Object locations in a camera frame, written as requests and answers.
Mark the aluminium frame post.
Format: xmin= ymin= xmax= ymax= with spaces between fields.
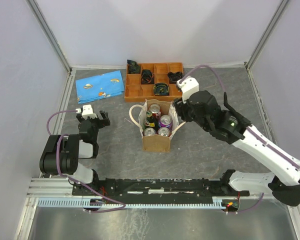
xmin=245 ymin=0 xmax=291 ymax=71
xmin=26 ymin=0 xmax=72 ymax=73

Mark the aluminium frame post right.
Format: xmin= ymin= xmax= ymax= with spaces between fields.
xmin=245 ymin=0 xmax=291 ymax=71

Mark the blue slotted cable duct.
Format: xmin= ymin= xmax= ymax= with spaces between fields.
xmin=36 ymin=196 xmax=231 ymax=208

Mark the blue space print cloth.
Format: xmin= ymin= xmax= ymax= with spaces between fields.
xmin=75 ymin=70 xmax=125 ymax=104

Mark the dark rolled fabric right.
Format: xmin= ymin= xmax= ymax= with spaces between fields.
xmin=167 ymin=71 xmax=184 ymax=84

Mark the dark rolled fabric middle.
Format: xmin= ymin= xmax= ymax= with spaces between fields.
xmin=141 ymin=69 xmax=154 ymax=85

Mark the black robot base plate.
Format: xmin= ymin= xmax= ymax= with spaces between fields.
xmin=90 ymin=178 xmax=250 ymax=205

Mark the purple soda can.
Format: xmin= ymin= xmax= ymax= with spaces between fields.
xmin=158 ymin=115 xmax=173 ymax=131

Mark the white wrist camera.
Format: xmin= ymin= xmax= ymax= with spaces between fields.
xmin=81 ymin=104 xmax=98 ymax=120
xmin=176 ymin=77 xmax=200 ymax=104

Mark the aluminium frame rail front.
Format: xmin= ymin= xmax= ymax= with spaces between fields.
xmin=26 ymin=176 xmax=300 ymax=200

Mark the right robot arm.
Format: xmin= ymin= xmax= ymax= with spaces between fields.
xmin=173 ymin=90 xmax=300 ymax=207

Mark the red coke can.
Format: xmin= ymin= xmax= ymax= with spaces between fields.
xmin=157 ymin=127 xmax=171 ymax=137

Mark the dark rolled fabric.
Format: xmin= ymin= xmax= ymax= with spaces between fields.
xmin=127 ymin=59 xmax=141 ymax=74
xmin=153 ymin=82 xmax=170 ymax=96
xmin=141 ymin=69 xmax=154 ymax=85
xmin=167 ymin=71 xmax=184 ymax=84

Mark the burlap canvas tote bag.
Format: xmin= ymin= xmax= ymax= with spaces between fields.
xmin=128 ymin=99 xmax=185 ymax=153

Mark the dark rolled fabric bottom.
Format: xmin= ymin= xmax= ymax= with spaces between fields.
xmin=153 ymin=82 xmax=170 ymax=96

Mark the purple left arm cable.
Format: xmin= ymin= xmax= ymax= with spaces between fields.
xmin=46 ymin=108 xmax=127 ymax=214

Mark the red soda can rear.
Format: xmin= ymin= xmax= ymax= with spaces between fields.
xmin=148 ymin=103 xmax=161 ymax=119

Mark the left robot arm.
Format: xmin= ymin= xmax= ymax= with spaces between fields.
xmin=39 ymin=105 xmax=111 ymax=195

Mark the green glass bottle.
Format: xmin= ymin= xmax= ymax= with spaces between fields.
xmin=144 ymin=110 xmax=159 ymax=131

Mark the dark rolled fabric top left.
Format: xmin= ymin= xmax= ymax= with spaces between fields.
xmin=127 ymin=59 xmax=141 ymax=74

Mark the aluminium frame post left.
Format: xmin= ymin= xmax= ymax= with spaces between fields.
xmin=26 ymin=0 xmax=72 ymax=73

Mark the wooden compartment tray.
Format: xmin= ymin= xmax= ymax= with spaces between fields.
xmin=124 ymin=60 xmax=184 ymax=103

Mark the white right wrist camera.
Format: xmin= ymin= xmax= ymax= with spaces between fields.
xmin=176 ymin=77 xmax=200 ymax=104

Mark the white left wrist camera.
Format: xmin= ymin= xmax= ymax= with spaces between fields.
xmin=81 ymin=104 xmax=98 ymax=120

